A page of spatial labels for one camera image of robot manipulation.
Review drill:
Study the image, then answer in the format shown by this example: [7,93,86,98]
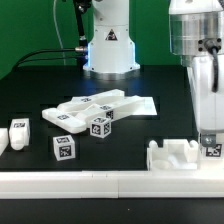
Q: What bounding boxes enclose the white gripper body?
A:
[187,55,224,134]

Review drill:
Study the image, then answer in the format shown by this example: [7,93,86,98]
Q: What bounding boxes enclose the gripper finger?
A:
[201,134,216,147]

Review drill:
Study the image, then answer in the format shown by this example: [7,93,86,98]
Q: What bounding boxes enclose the white chair seat part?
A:
[146,138,224,172]

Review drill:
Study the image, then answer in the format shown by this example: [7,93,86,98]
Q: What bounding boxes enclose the white flat chair part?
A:
[42,108,87,134]

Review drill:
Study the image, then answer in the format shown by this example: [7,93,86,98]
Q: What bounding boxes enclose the white flat plate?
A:
[134,97,157,115]

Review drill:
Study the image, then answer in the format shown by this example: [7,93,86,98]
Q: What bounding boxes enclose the white long bar part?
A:
[76,95,144,123]

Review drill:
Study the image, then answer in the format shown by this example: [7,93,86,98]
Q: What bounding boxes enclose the white tagged cube middle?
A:
[90,117,111,138]

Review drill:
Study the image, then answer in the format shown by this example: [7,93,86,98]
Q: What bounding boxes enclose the white tagged cube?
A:
[90,117,111,138]
[53,135,75,161]

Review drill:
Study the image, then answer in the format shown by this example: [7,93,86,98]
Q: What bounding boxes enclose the white bar part upper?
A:
[57,89,125,112]

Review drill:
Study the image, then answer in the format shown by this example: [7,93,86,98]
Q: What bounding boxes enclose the white tagged cube front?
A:
[53,135,75,161]

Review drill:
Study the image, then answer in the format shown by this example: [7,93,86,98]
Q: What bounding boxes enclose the white left fence piece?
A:
[0,128,9,156]

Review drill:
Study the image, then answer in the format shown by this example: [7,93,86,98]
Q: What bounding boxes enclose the black cables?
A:
[12,47,89,70]

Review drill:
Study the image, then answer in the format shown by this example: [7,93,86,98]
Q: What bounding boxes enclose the white front fence rail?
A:
[0,170,224,199]

